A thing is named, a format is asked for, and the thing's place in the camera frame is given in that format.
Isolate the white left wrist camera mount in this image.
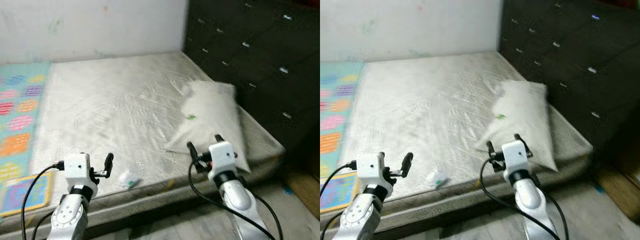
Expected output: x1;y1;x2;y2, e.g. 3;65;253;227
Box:
64;153;93;188
356;152;387;188

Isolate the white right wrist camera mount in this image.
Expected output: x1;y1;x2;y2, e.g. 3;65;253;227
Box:
501;140;532;182
207;141;237;182

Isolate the teal blanket with colourful shapes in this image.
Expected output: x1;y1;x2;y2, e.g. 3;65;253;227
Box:
320;61;365;178
0;61;51;186

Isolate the beige pillow with green tree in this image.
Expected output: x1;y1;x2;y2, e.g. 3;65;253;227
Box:
164;80;251;173
474;80;558;172

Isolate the white wrapper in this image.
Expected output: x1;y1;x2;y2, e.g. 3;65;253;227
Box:
427;169;449;188
119;170;143;190

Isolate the blue children's book yellow border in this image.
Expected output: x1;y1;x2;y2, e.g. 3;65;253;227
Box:
0;172;55;218
320;172;359;213

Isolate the black left wrist camera cable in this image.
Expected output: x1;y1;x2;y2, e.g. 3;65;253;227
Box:
21;161;66;240
320;160;358;201

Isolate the beige quilted mattress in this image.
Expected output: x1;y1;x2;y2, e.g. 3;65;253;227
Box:
0;50;287;238
320;50;594;236

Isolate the dark tufted headboard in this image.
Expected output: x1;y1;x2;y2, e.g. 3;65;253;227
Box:
497;0;640;166
182;0;321;166

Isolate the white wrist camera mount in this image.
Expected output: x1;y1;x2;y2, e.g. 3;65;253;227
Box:
356;152;387;188
207;141;237;182
64;153;93;188
501;140;532;182

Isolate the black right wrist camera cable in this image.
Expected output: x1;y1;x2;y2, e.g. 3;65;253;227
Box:
480;159;561;240
188;159;264;240

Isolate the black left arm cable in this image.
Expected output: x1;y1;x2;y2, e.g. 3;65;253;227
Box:
322;210;346;240
31;211;54;240

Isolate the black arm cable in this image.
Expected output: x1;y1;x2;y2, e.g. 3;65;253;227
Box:
322;210;346;240
31;211;54;240
249;191;284;240
542;192;571;240

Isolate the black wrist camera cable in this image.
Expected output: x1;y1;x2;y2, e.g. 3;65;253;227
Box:
188;159;264;240
21;161;66;240
320;160;358;201
480;159;561;240

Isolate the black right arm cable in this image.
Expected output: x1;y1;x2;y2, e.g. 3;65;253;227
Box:
249;191;284;240
542;192;571;240

